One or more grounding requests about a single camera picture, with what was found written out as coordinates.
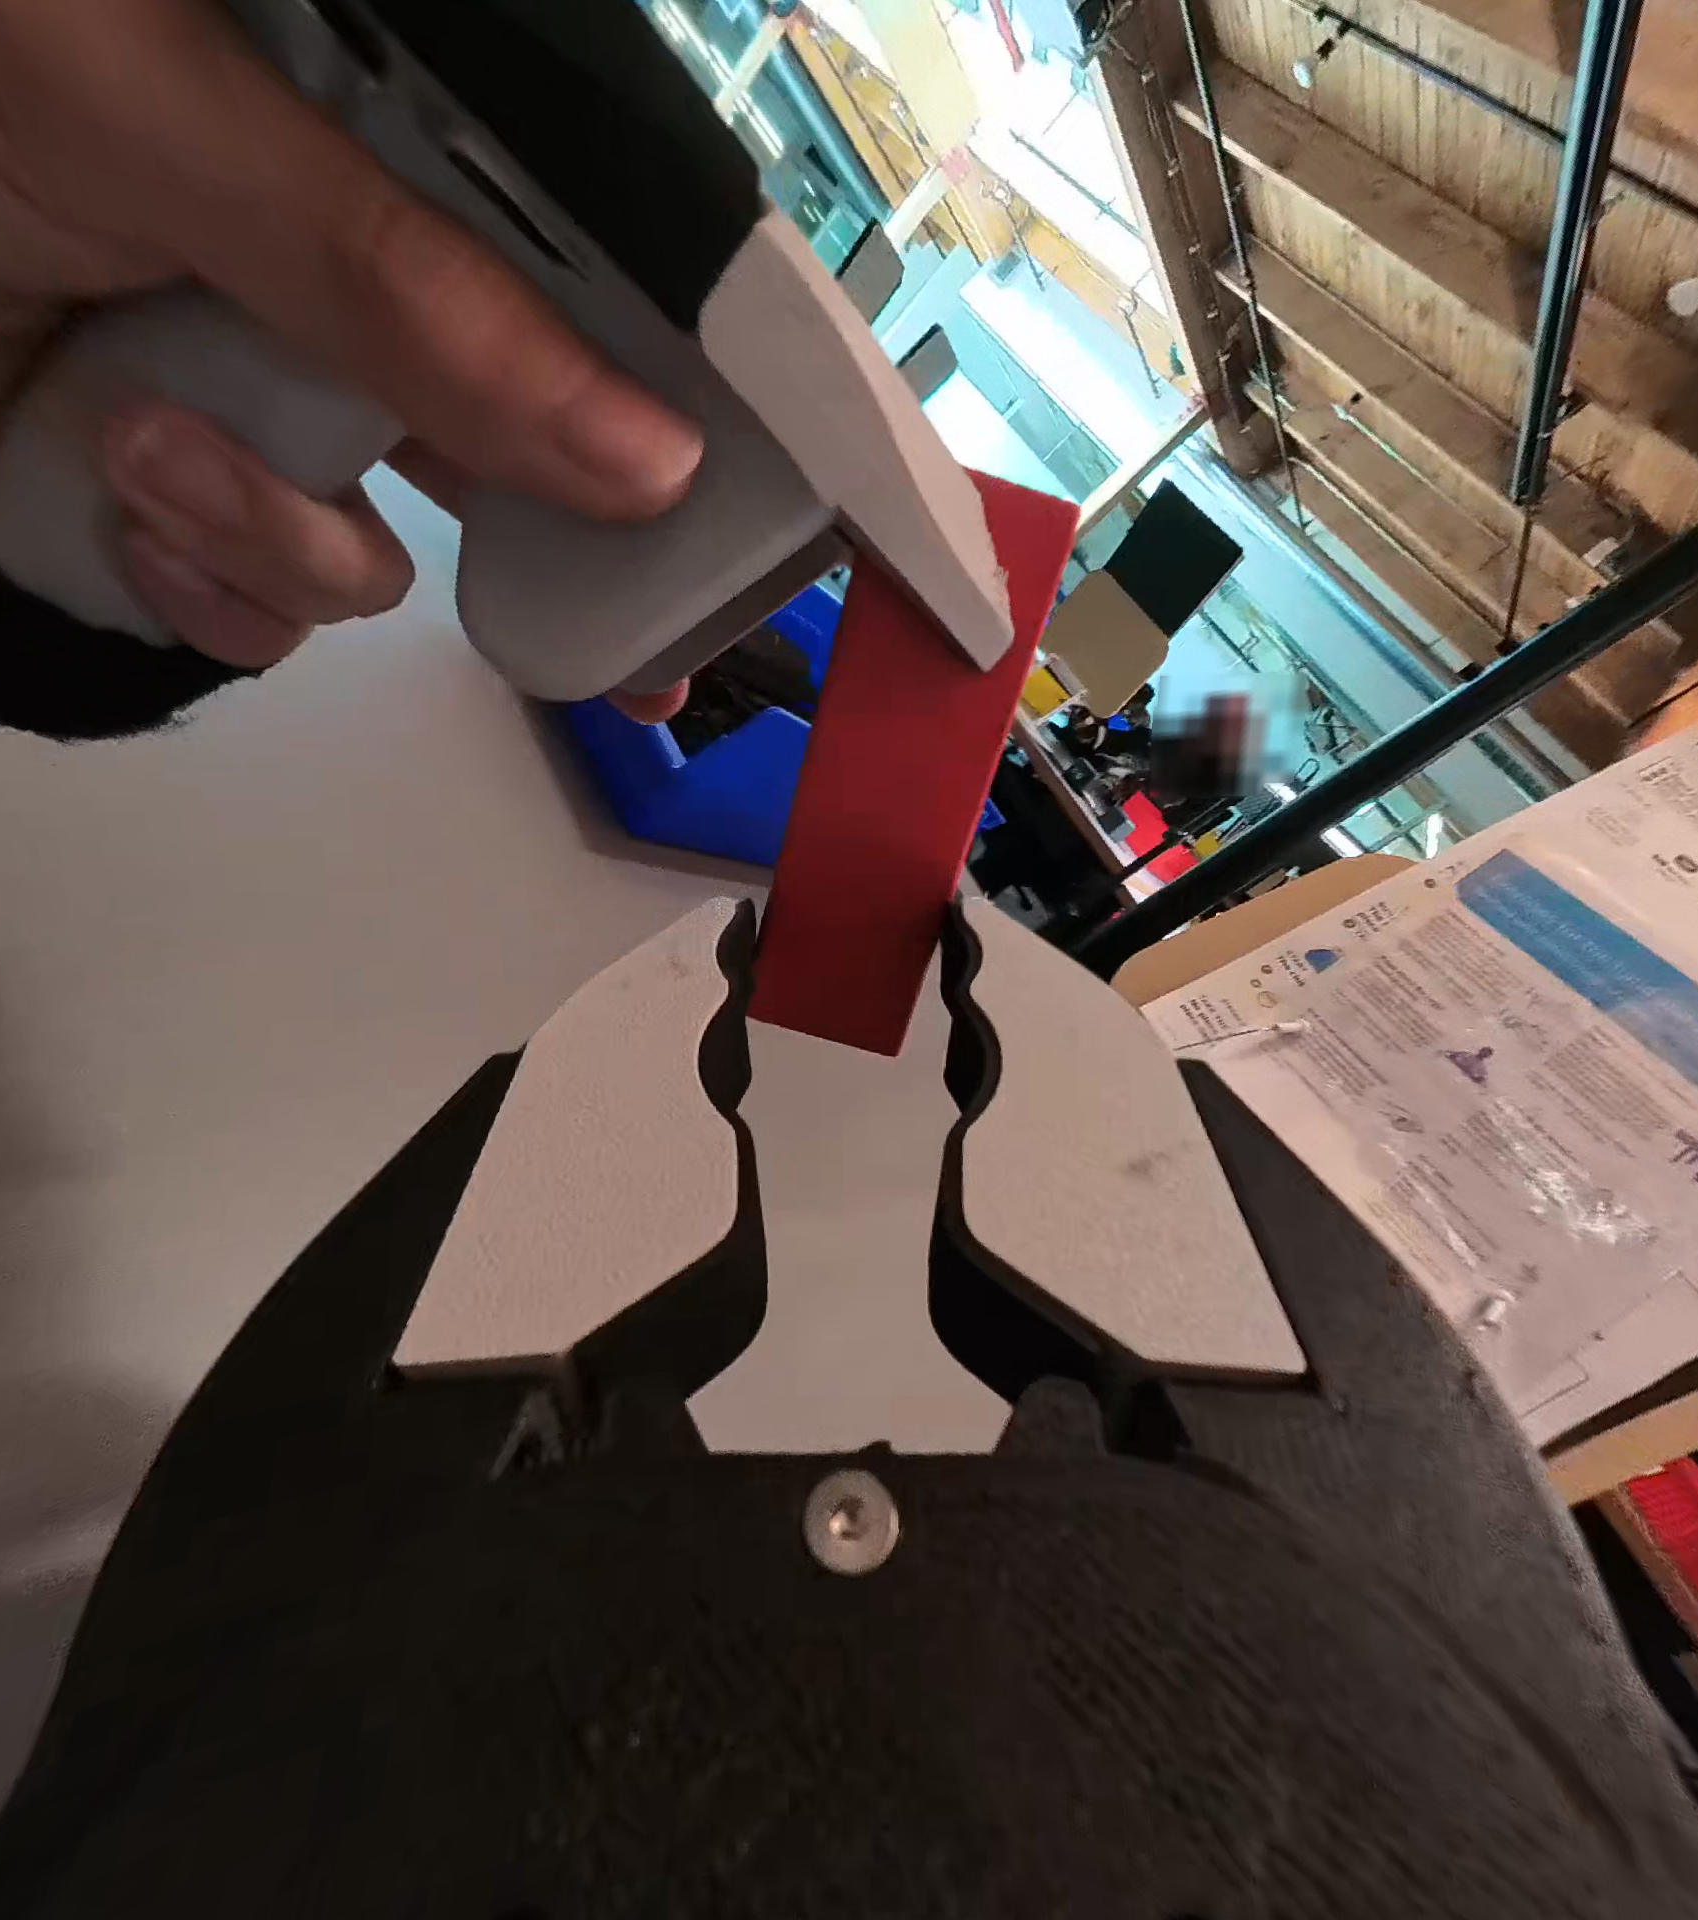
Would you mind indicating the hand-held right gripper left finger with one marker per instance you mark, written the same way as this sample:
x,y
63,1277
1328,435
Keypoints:
x,y
595,1170

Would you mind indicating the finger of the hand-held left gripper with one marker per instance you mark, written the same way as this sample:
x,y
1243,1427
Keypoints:
x,y
849,435

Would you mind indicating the grey desk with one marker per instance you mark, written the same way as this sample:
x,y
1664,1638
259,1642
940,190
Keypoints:
x,y
189,1050

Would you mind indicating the blue plastic bin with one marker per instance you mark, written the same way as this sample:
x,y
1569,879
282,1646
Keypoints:
x,y
668,811

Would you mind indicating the red wooden block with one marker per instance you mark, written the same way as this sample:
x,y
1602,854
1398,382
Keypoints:
x,y
879,841

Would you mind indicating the black and tan panel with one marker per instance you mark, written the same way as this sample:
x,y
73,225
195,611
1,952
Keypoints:
x,y
1164,555

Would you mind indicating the teal ceiling pipe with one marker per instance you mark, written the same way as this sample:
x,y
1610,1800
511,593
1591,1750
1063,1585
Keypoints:
x,y
1577,225

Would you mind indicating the person's left hand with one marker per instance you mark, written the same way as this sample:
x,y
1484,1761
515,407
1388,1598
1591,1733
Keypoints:
x,y
84,151

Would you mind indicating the black pole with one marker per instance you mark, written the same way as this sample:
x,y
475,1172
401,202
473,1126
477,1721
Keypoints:
x,y
1538,655

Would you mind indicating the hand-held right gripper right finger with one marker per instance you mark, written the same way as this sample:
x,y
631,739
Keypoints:
x,y
1118,1184

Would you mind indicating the printed instruction sheet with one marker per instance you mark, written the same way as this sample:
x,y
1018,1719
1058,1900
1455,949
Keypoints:
x,y
1538,1081

